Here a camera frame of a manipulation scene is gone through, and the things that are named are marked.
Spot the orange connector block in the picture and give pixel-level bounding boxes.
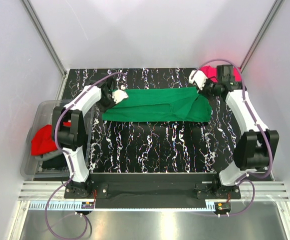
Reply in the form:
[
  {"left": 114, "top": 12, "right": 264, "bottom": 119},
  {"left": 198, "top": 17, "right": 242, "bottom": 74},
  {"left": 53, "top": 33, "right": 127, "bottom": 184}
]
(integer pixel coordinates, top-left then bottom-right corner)
[
  {"left": 81, "top": 201, "right": 95, "bottom": 209},
  {"left": 217, "top": 202, "right": 231, "bottom": 211}
]

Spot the aluminium frame post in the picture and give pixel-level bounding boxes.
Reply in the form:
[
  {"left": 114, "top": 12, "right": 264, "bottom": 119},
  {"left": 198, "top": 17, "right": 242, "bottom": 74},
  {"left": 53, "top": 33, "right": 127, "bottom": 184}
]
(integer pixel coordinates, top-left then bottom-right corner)
[
  {"left": 240, "top": 0, "right": 285, "bottom": 72},
  {"left": 20, "top": 0, "right": 67, "bottom": 77}
]

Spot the red t shirt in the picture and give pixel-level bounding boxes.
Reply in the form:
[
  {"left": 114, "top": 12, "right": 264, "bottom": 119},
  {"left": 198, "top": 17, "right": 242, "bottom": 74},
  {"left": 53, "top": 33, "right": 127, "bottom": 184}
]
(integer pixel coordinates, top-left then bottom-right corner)
[{"left": 30, "top": 124, "right": 58, "bottom": 156}]

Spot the left orange connector block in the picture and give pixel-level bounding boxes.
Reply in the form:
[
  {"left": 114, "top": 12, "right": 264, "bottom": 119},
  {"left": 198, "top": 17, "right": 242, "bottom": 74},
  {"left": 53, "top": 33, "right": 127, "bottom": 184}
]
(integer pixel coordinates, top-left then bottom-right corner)
[{"left": 81, "top": 201, "right": 95, "bottom": 209}]

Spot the black marble pattern mat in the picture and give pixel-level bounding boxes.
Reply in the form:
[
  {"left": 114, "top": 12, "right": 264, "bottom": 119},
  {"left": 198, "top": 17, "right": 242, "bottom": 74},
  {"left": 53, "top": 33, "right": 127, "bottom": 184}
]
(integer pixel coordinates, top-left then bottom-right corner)
[{"left": 62, "top": 68, "right": 241, "bottom": 173}]

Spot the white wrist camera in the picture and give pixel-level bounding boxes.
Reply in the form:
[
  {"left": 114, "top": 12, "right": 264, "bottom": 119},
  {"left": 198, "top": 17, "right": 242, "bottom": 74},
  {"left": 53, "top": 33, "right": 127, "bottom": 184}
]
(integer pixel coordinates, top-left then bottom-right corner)
[
  {"left": 189, "top": 70, "right": 208, "bottom": 91},
  {"left": 111, "top": 86, "right": 128, "bottom": 104}
]

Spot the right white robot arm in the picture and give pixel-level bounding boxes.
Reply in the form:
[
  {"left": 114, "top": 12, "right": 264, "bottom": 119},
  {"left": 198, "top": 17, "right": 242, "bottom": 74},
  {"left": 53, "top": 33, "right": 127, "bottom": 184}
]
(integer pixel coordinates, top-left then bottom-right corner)
[{"left": 190, "top": 64, "right": 280, "bottom": 198}]

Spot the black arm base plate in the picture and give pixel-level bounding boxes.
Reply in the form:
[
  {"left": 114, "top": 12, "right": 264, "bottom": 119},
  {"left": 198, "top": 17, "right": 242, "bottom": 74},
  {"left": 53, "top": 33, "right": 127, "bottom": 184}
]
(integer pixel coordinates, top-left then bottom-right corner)
[{"left": 64, "top": 173, "right": 241, "bottom": 200}]

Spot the right aluminium frame post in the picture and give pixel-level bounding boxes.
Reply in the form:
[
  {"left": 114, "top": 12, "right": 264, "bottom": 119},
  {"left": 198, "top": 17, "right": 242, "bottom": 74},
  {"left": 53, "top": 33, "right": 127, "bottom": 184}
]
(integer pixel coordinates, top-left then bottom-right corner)
[{"left": 240, "top": 0, "right": 285, "bottom": 72}]

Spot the aluminium front rail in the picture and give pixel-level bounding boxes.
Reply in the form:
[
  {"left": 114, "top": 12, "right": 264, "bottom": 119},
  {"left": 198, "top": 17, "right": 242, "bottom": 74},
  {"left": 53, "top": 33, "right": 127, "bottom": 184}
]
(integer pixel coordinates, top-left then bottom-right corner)
[{"left": 18, "top": 181, "right": 289, "bottom": 202}]

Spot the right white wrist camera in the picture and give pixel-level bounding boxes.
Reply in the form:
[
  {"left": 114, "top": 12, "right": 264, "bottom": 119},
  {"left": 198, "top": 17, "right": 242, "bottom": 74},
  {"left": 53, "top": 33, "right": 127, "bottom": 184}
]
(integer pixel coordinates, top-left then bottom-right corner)
[{"left": 189, "top": 70, "right": 208, "bottom": 91}]

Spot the left aluminium frame post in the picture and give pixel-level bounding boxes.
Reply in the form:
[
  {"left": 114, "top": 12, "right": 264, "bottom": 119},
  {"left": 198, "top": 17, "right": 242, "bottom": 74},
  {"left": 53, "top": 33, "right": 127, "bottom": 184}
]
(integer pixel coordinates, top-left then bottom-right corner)
[{"left": 20, "top": 0, "right": 67, "bottom": 77}]

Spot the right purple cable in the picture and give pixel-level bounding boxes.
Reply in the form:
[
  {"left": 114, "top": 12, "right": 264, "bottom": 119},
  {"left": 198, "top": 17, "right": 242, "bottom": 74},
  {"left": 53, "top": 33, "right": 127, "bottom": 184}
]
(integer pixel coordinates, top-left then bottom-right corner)
[{"left": 192, "top": 58, "right": 275, "bottom": 217}]

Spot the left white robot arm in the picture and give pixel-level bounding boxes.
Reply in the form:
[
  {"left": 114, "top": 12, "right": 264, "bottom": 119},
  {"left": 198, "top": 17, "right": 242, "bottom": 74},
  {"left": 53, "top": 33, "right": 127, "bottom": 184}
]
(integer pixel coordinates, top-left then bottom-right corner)
[{"left": 51, "top": 76, "right": 115, "bottom": 198}]

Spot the right orange connector block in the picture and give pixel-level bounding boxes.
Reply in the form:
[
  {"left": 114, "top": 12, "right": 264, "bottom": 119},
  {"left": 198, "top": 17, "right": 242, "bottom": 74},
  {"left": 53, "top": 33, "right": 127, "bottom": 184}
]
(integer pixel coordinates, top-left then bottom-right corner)
[{"left": 217, "top": 202, "right": 231, "bottom": 211}]

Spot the purple cable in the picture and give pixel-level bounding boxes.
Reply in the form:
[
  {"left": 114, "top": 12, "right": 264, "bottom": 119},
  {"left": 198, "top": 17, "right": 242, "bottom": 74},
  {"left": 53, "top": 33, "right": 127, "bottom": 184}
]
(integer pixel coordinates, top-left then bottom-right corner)
[
  {"left": 45, "top": 72, "right": 128, "bottom": 238},
  {"left": 192, "top": 58, "right": 275, "bottom": 217}
]

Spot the folded pink t shirt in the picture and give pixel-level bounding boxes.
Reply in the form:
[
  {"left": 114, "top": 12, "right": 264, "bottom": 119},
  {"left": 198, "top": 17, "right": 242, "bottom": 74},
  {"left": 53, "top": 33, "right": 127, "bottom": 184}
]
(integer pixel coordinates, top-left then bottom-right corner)
[{"left": 200, "top": 65, "right": 242, "bottom": 83}]

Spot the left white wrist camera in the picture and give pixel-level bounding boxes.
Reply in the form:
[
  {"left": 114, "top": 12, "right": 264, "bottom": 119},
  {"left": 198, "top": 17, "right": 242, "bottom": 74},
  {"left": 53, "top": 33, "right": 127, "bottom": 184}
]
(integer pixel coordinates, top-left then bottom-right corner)
[{"left": 111, "top": 86, "right": 128, "bottom": 104}]

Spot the white slotted cable duct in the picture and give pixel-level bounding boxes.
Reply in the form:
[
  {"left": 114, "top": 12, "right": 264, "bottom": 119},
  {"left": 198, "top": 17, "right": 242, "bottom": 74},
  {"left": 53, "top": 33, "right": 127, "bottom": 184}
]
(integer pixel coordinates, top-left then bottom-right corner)
[{"left": 29, "top": 200, "right": 216, "bottom": 212}]

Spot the clear plastic bin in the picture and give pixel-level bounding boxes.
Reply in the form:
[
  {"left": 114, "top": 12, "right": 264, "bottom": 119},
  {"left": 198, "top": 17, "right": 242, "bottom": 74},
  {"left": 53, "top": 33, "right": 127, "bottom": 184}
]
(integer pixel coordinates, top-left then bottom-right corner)
[{"left": 19, "top": 99, "right": 95, "bottom": 179}]

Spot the green t shirt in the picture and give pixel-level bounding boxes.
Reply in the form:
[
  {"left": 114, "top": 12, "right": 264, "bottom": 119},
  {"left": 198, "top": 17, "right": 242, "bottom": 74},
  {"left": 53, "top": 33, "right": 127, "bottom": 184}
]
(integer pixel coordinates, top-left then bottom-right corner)
[{"left": 102, "top": 87, "right": 212, "bottom": 123}]

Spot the black t shirt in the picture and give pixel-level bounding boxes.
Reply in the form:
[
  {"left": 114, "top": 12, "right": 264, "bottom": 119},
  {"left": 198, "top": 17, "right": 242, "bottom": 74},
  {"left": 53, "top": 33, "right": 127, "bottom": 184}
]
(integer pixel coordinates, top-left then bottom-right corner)
[{"left": 41, "top": 155, "right": 67, "bottom": 170}]

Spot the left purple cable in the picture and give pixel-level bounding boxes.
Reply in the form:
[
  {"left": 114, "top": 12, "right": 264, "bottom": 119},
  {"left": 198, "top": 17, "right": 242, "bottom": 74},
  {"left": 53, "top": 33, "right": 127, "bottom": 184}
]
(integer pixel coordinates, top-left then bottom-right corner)
[{"left": 45, "top": 72, "right": 128, "bottom": 238}]

